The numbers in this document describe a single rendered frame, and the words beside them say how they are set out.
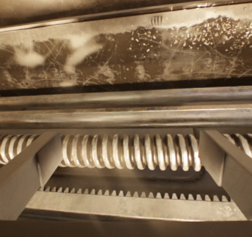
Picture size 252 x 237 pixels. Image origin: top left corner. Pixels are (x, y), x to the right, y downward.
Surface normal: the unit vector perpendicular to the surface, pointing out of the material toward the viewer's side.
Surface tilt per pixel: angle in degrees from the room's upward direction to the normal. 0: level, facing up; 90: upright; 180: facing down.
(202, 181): 90
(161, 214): 90
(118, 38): 0
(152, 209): 90
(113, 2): 0
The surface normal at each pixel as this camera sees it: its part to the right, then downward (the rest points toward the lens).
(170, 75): -0.12, 0.62
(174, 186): -0.13, -0.79
